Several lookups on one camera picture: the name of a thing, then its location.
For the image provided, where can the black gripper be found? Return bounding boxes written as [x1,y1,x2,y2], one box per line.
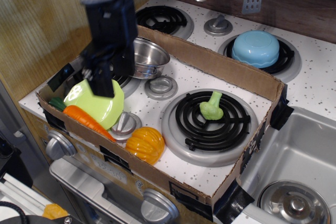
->
[81,0,138,98]

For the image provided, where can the light green plastic plate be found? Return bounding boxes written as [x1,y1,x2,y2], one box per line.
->
[64,80,124,130]

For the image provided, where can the orange toy carrot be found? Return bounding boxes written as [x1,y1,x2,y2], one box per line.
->
[48,97,115,142]

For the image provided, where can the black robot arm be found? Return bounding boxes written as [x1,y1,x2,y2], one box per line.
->
[80,0,138,98]

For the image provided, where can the front left black burner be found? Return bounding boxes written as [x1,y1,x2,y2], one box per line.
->
[64,50,142,99]

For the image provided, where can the small steel pot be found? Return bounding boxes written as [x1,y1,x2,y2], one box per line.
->
[130,37,170,80]

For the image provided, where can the front grey stove knob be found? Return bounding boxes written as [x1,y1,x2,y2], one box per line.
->
[110,112,142,143]

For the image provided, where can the grey stove knob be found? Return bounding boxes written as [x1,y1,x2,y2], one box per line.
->
[144,76,178,101]
[204,15,233,36]
[110,112,142,143]

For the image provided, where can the centre grey stove knob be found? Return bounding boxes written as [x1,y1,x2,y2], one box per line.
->
[144,76,178,101]

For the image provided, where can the brown cardboard fence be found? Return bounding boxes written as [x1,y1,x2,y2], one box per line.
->
[37,27,286,223]

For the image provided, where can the orange toy pumpkin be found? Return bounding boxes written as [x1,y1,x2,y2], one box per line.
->
[125,127,165,165]

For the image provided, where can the left oven dial knob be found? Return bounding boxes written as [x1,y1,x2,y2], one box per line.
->
[46,130,77,161]

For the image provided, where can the oven dial knob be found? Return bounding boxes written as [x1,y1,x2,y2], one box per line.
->
[46,130,77,161]
[141,188,180,224]

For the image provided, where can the front right black burner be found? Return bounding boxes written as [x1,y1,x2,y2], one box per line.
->
[161,89,258,167]

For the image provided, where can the green toy broccoli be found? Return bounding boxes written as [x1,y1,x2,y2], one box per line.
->
[199,91,224,121]

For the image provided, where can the back grey stove knob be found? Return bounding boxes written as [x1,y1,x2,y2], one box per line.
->
[204,15,233,36]

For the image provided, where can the silver oven door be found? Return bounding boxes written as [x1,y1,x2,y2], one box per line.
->
[49,158,146,223]

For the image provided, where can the right oven dial knob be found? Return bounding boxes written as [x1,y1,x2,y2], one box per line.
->
[141,188,180,224]

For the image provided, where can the light blue plastic bowl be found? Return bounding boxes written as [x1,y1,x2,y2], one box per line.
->
[229,30,280,69]

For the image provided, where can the orange object lower left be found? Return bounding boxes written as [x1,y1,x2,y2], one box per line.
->
[42,204,68,220]

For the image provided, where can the back right black burner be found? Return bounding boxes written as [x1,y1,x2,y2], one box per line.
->
[218,35,302,83]

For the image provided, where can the steel sink basin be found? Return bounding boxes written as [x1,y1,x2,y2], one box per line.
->
[235,107,335,223]

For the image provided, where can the steel pot lid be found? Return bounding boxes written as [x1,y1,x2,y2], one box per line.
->
[257,180,332,223]

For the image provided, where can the black cable lower left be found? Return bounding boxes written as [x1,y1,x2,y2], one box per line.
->
[0,200,28,224]

